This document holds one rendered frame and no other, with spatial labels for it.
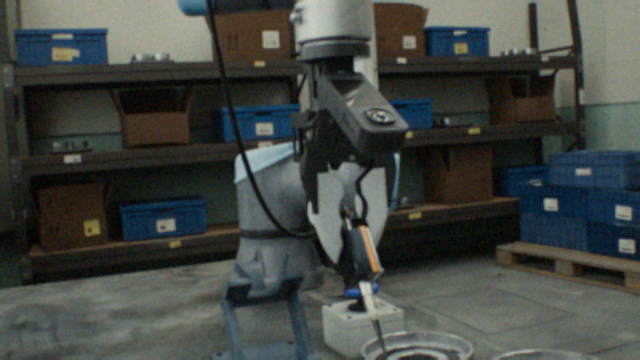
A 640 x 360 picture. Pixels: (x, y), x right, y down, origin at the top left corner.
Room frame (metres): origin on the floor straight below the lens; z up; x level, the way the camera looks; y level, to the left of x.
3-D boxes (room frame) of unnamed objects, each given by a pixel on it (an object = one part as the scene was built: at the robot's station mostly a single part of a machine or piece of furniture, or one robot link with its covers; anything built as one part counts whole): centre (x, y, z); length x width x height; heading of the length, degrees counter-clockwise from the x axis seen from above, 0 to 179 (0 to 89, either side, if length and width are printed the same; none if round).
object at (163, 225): (4.05, 0.98, 0.56); 0.52 x 0.38 x 0.22; 108
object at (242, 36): (4.25, 0.38, 1.70); 0.56 x 0.36 x 0.39; 106
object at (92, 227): (3.83, 1.48, 0.64); 0.49 x 0.40 x 0.37; 116
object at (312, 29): (0.65, -0.02, 1.15); 0.08 x 0.08 x 0.05
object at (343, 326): (0.73, -0.04, 0.82); 0.08 x 0.07 x 0.05; 21
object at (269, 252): (1.06, 0.07, 0.85); 0.15 x 0.15 x 0.10
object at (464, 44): (4.82, -1.03, 1.61); 0.52 x 0.38 x 0.22; 114
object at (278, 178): (1.06, 0.06, 0.97); 0.13 x 0.12 x 0.14; 85
